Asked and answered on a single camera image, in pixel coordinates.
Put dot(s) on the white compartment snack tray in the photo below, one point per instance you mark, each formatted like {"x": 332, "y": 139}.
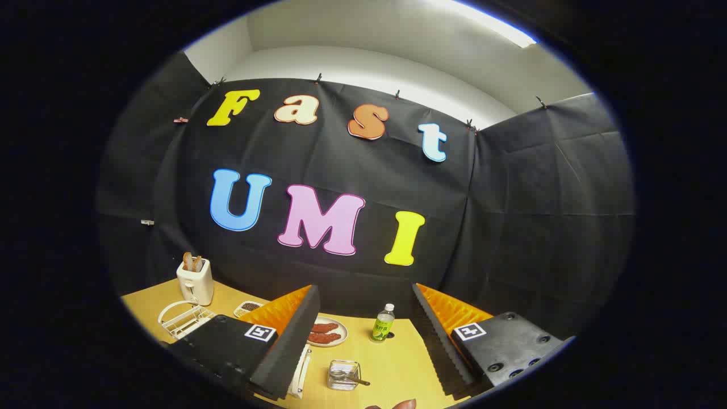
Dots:
{"x": 249, "y": 307}

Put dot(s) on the brown toast slice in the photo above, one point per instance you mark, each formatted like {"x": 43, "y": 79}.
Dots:
{"x": 187, "y": 261}
{"x": 197, "y": 263}

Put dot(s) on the white toaster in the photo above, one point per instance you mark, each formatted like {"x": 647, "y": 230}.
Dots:
{"x": 196, "y": 287}

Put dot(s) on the beige plate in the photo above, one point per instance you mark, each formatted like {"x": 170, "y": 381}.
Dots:
{"x": 342, "y": 329}

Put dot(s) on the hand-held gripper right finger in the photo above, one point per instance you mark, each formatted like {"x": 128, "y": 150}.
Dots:
{"x": 437, "y": 341}

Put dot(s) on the reddish brown sausage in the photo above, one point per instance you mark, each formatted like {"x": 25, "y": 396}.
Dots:
{"x": 325, "y": 338}
{"x": 325, "y": 328}

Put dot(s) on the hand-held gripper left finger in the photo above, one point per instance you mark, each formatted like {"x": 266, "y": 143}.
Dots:
{"x": 295, "y": 341}

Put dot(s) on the green label drink bottle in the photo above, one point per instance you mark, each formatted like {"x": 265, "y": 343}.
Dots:
{"x": 383, "y": 328}

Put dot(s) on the black backdrop cloth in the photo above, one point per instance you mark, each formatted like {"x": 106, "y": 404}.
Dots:
{"x": 511, "y": 227}

